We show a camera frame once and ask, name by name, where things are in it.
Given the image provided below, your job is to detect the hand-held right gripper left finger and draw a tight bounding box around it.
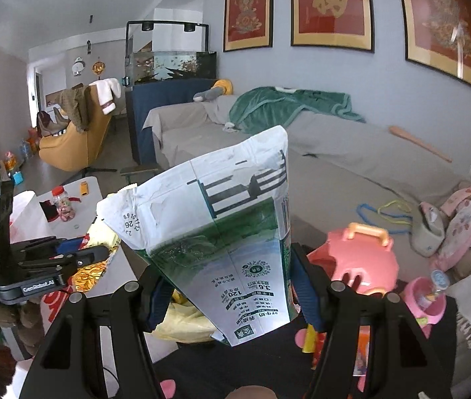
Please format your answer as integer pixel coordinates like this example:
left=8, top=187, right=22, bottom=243
left=20, top=264, right=175, bottom=399

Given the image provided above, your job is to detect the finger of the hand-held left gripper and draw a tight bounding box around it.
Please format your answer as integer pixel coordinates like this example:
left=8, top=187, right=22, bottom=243
left=11, top=236, right=84, bottom=260
left=15, top=244, right=110, bottom=283

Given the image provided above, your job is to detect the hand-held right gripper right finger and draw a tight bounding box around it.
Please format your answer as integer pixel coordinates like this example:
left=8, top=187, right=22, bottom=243
left=289, top=242, right=464, bottom=399

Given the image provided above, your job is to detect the yellow plastic bag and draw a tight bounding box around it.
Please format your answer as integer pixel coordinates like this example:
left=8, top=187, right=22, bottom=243
left=152, top=291, right=228, bottom=343

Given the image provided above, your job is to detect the orange snack packet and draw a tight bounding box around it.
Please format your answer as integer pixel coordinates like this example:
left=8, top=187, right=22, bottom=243
left=314, top=326, right=371, bottom=377

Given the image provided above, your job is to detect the green white milk pouch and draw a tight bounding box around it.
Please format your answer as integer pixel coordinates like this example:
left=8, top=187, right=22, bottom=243
left=95, top=125, right=303, bottom=347

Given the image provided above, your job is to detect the clear jar red lid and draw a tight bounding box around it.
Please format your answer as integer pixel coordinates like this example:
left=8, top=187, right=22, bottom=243
left=51, top=187, right=77, bottom=222

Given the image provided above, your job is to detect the white low table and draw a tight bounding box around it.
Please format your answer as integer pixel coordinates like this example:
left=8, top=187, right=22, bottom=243
left=11, top=176, right=178, bottom=399

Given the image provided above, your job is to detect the pink plastic toy basket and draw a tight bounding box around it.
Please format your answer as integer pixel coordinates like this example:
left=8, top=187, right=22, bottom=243
left=306, top=222, right=400, bottom=296

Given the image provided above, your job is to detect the small wooden stool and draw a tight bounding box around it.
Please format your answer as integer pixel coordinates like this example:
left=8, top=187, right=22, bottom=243
left=119, top=165, right=159, bottom=186

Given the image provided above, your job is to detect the yellow armchair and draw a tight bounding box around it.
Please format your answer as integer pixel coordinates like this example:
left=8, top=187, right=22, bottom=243
left=38, top=83, right=116, bottom=172

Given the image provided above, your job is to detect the pink toy cup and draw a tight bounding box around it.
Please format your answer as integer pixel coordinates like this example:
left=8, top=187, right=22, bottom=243
left=402, top=276, right=448, bottom=339

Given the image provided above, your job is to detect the grey covered sofa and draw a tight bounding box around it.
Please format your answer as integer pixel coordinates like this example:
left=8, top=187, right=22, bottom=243
left=142, top=91, right=471, bottom=267

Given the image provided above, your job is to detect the brown leather item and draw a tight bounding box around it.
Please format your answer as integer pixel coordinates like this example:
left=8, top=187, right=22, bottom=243
left=36, top=108, right=70, bottom=138

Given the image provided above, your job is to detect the beige fabric item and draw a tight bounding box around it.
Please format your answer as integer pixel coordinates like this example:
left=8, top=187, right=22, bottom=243
left=412, top=208, right=446, bottom=257

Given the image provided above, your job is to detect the brown garment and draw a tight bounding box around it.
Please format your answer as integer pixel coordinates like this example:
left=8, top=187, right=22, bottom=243
left=59, top=88, right=91, bottom=131

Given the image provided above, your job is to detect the dark blue cabinet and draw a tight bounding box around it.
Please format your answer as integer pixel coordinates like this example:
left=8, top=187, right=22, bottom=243
left=125, top=77, right=220, bottom=166

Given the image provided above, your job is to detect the white towel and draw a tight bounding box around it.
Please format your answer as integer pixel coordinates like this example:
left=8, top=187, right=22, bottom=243
left=94, top=77, right=122, bottom=115

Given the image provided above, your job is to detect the wooden back scratcher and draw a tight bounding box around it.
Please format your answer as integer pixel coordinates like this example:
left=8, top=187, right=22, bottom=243
left=389, top=125, right=453, bottom=163

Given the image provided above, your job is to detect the green blanket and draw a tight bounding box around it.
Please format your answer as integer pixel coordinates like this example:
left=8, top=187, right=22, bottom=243
left=229, top=86, right=367, bottom=127

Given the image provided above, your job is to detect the glass fish tank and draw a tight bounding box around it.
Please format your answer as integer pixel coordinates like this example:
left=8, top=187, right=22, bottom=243
left=125, top=20, right=217, bottom=88

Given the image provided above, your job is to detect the grey orange plush toy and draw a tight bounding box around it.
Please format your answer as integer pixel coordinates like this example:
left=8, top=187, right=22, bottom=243
left=193, top=79, right=234, bottom=102

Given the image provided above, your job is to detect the red framed calligraphy picture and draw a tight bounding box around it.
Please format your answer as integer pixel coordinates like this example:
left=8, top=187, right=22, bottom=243
left=290, top=0, right=375, bottom=53

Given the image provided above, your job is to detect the red gold framed figure picture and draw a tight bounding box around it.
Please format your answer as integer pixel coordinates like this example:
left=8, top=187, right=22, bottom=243
left=393, top=0, right=471, bottom=100
left=223, top=0, right=273, bottom=53

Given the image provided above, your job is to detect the black cable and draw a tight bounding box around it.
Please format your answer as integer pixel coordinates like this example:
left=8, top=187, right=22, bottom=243
left=103, top=357, right=121, bottom=397

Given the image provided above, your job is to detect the blue cord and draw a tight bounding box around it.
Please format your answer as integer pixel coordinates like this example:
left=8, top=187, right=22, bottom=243
left=356, top=203, right=413, bottom=228

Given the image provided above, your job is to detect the yellow cord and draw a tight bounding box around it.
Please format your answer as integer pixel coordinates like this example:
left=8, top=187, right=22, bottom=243
left=378, top=199, right=416, bottom=222

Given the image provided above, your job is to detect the gold wall ornament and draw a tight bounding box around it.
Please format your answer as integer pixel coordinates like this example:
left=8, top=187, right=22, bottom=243
left=91, top=55, right=107, bottom=79

